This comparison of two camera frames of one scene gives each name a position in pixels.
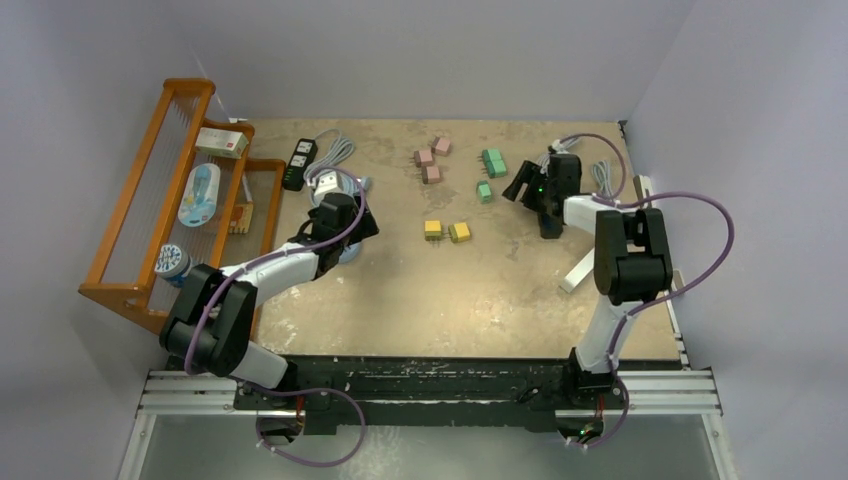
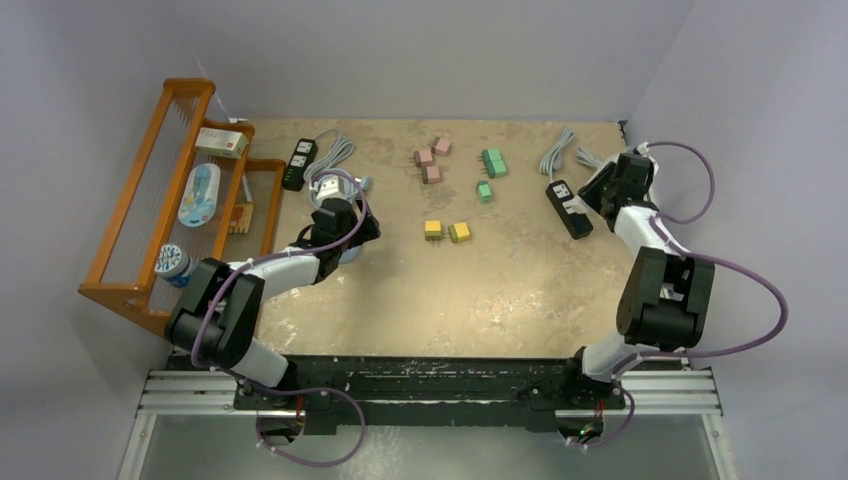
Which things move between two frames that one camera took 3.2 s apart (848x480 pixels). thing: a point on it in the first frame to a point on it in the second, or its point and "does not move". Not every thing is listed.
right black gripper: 529,174 to 589,192
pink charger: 423,158 does not move
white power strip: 584,268 to 609,160
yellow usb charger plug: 432,230 does not move
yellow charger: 459,232 does not move
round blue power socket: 350,253 does not move
